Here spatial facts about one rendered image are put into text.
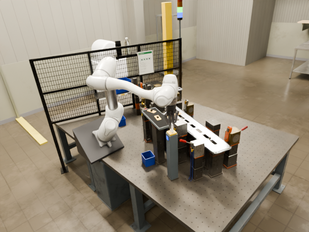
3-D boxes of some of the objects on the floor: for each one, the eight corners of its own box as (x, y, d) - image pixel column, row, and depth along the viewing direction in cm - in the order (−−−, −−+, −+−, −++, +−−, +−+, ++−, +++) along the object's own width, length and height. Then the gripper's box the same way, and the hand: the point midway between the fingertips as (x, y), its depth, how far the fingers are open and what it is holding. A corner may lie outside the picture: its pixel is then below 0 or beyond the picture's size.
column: (111, 211, 254) (102, 164, 224) (97, 196, 274) (86, 151, 244) (133, 195, 272) (127, 150, 242) (117, 182, 293) (110, 139, 262)
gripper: (165, 107, 159) (166, 136, 170) (181, 103, 164) (181, 131, 175) (160, 103, 165) (162, 131, 176) (176, 99, 170) (176, 127, 181)
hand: (171, 127), depth 174 cm, fingers closed
